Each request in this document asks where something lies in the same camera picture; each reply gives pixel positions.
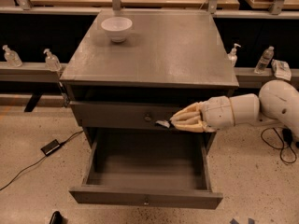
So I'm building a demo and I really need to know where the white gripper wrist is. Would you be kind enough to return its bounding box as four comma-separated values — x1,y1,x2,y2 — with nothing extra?
170,96,235,133

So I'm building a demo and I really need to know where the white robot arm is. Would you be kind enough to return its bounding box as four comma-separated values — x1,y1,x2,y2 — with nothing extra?
170,80,299,142

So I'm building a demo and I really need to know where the grey drawer cabinet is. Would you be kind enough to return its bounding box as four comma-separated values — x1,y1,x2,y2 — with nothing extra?
59,8,240,147

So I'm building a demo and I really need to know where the grey open bottom drawer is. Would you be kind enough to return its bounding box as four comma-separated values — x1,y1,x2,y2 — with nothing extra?
69,129,223,209

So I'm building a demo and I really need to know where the grey middle drawer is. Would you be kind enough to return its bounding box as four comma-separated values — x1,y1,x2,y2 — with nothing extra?
69,101,230,133

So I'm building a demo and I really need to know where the clear pump bottle right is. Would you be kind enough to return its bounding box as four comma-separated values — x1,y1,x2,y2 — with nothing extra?
228,43,240,66

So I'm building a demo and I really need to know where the clear pump bottle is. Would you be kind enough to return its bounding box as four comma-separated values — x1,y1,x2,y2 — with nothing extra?
228,43,240,66
2,45,22,67
44,49,62,72

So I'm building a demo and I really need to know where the clear plastic water bottle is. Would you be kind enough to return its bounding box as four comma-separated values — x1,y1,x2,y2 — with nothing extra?
254,46,274,74

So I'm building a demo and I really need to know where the crumpled white packet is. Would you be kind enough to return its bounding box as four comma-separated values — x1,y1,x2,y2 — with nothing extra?
271,59,292,81

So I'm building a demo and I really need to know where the white ceramic bowl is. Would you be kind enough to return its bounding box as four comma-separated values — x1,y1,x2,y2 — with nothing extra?
101,17,133,42

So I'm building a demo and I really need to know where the black power adapter brick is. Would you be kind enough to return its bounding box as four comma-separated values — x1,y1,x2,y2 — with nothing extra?
41,139,60,156

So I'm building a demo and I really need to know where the black object floor bottom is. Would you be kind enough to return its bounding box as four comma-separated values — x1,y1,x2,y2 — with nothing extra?
50,211,63,224

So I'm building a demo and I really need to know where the clear pump bottle far left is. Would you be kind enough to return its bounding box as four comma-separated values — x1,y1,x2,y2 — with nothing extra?
2,45,22,67

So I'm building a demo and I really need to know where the black cable loop right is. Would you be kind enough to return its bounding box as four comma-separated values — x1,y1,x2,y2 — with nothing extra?
260,127,298,165

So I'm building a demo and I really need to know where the black adapter floor cable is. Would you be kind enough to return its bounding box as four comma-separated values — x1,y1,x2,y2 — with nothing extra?
0,130,84,192

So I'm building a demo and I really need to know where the grey metal rail shelf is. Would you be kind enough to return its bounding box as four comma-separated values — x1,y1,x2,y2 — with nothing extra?
0,62,66,83

